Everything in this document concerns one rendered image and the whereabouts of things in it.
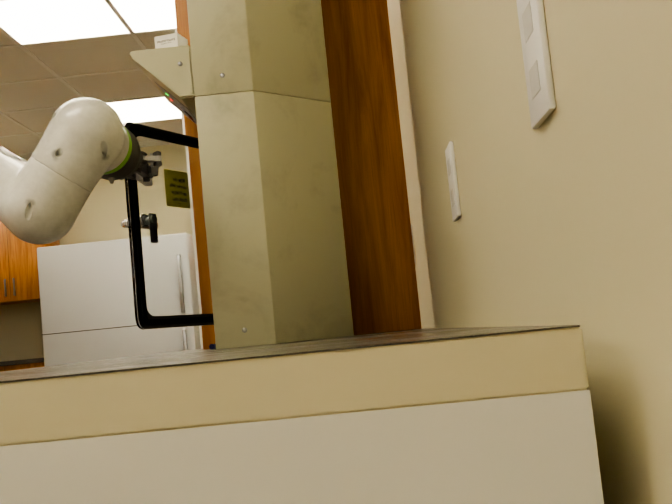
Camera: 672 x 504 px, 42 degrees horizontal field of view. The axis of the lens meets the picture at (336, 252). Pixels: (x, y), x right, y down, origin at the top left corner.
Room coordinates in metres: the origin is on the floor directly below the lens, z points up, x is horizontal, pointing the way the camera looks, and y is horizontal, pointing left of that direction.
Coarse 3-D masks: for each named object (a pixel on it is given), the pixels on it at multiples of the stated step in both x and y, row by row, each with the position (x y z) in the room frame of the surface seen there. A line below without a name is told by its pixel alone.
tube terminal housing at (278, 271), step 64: (192, 0) 1.59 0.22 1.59; (256, 0) 1.60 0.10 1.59; (320, 0) 1.72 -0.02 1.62; (192, 64) 1.59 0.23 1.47; (256, 64) 1.59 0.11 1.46; (320, 64) 1.71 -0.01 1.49; (256, 128) 1.59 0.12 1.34; (320, 128) 1.70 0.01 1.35; (256, 192) 1.59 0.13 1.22; (320, 192) 1.69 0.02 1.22; (256, 256) 1.59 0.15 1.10; (320, 256) 1.68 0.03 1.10; (256, 320) 1.59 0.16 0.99; (320, 320) 1.66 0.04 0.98
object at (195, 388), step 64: (0, 384) 0.55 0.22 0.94; (64, 384) 0.55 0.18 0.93; (128, 384) 0.55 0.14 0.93; (192, 384) 0.54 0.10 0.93; (256, 384) 0.54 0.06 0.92; (320, 384) 0.54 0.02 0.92; (384, 384) 0.54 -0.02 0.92; (448, 384) 0.54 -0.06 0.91; (512, 384) 0.54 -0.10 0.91; (576, 384) 0.54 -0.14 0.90
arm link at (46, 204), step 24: (0, 168) 1.28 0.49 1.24; (24, 168) 1.25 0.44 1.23; (48, 168) 1.23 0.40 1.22; (0, 192) 1.26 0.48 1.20; (24, 192) 1.23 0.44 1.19; (48, 192) 1.24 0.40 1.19; (72, 192) 1.25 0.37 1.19; (0, 216) 1.27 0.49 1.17; (24, 216) 1.23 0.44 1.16; (48, 216) 1.24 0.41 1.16; (72, 216) 1.28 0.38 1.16; (24, 240) 1.27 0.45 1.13; (48, 240) 1.27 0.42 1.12
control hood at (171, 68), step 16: (160, 48) 1.59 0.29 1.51; (176, 48) 1.59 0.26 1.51; (144, 64) 1.59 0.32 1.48; (160, 64) 1.59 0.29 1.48; (176, 64) 1.59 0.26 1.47; (160, 80) 1.59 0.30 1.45; (176, 80) 1.59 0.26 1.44; (192, 80) 1.59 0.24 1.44; (176, 96) 1.63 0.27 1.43; (192, 96) 1.59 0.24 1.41; (192, 112) 1.70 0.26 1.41
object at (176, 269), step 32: (192, 160) 1.81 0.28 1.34; (128, 192) 1.63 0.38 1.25; (160, 192) 1.71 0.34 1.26; (192, 192) 1.80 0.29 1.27; (128, 224) 1.63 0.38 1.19; (160, 224) 1.70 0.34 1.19; (192, 224) 1.79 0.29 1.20; (160, 256) 1.70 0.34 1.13; (192, 256) 1.78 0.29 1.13; (160, 288) 1.69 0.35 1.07; (192, 288) 1.78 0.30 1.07
